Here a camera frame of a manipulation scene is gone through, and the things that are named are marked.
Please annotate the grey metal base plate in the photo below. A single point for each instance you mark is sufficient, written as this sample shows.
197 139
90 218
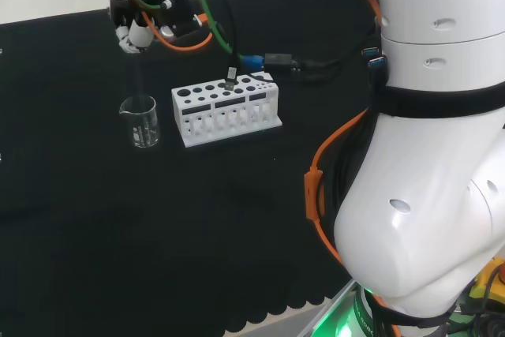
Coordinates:
315 325

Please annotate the blue USB plug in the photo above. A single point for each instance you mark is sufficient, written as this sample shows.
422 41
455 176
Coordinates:
378 62
371 52

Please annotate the clear glass rod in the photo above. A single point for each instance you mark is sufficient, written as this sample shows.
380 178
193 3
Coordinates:
139 80

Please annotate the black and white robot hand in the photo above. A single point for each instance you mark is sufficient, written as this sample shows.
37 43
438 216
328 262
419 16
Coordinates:
138 35

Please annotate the clear glass beaker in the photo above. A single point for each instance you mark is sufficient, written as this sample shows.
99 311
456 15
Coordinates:
146 132

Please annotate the yellow stop button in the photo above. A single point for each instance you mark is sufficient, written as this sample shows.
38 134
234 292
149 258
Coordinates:
493 274

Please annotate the black bench cloth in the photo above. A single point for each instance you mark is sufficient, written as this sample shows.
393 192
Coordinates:
118 214

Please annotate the white test tube rack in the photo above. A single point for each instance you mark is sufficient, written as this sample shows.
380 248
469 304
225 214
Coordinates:
205 135

